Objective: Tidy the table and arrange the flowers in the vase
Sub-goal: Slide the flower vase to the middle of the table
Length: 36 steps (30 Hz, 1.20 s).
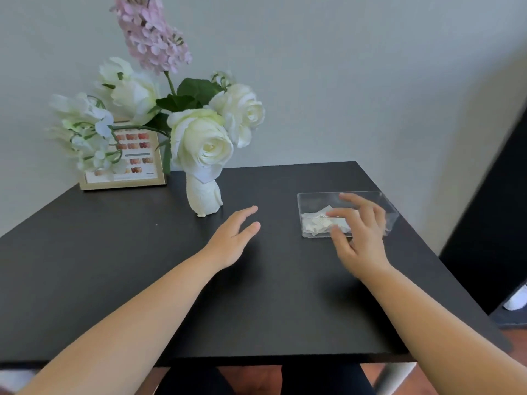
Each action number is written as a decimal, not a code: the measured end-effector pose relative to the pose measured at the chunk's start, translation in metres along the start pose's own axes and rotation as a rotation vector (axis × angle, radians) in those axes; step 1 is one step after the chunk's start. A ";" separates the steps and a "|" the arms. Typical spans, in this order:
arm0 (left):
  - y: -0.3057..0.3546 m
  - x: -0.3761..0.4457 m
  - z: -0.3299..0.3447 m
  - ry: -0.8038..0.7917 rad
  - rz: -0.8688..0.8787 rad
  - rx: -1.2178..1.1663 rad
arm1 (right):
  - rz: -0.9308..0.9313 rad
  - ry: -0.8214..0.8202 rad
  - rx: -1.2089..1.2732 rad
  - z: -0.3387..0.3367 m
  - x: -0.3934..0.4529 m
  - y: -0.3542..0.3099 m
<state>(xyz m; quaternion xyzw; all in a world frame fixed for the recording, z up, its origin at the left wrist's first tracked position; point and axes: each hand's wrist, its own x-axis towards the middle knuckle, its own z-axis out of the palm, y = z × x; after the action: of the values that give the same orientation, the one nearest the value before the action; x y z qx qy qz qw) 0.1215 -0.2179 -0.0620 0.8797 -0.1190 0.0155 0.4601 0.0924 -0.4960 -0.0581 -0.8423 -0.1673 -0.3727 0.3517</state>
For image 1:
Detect person's left hand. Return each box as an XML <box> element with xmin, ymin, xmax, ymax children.
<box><xmin>201</xmin><ymin>205</ymin><xmax>262</xmax><ymax>272</ymax></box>

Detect person's right hand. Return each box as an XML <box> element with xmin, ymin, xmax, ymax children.
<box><xmin>325</xmin><ymin>192</ymin><xmax>392</xmax><ymax>280</ymax></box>

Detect clear plastic box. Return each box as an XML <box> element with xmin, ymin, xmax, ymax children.
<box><xmin>297</xmin><ymin>191</ymin><xmax>400</xmax><ymax>239</ymax></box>

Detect white owl-shaped vase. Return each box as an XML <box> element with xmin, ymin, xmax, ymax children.
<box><xmin>186</xmin><ymin>172</ymin><xmax>224</xmax><ymax>218</ymax></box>

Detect large white rose flower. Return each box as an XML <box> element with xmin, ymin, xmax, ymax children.
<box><xmin>166</xmin><ymin>109</ymin><xmax>234</xmax><ymax>182</ymax></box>

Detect gold framed nail colour chart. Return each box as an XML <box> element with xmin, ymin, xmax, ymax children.
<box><xmin>79</xmin><ymin>121</ymin><xmax>167</xmax><ymax>191</ymax></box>

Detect half-closed white rose flower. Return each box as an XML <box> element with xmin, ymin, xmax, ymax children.
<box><xmin>95</xmin><ymin>57</ymin><xmax>161</xmax><ymax>126</ymax></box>

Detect white hydrangea flower spray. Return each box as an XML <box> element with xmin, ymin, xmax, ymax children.
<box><xmin>47</xmin><ymin>93</ymin><xmax>128</xmax><ymax>182</ymax></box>

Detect pink lilac flower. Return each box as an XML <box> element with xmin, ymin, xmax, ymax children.
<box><xmin>111</xmin><ymin>0</ymin><xmax>225</xmax><ymax>114</ymax></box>

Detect person's left forearm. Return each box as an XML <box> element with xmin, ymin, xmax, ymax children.
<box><xmin>16</xmin><ymin>250</ymin><xmax>225</xmax><ymax>395</ymax></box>

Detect person's right forearm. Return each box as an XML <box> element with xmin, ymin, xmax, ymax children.
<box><xmin>360</xmin><ymin>265</ymin><xmax>527</xmax><ymax>395</ymax></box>

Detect person's black trousers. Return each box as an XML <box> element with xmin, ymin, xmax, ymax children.
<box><xmin>156</xmin><ymin>362</ymin><xmax>378</xmax><ymax>395</ymax></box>

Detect dark furniture panel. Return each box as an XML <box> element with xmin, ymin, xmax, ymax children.
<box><xmin>438</xmin><ymin>106</ymin><xmax>527</xmax><ymax>330</ymax></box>

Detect white desk leg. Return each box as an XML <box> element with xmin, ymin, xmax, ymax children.
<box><xmin>374</xmin><ymin>362</ymin><xmax>419</xmax><ymax>395</ymax></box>

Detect white sneaker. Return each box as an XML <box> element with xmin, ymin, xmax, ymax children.
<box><xmin>504</xmin><ymin>283</ymin><xmax>527</xmax><ymax>311</ymax></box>

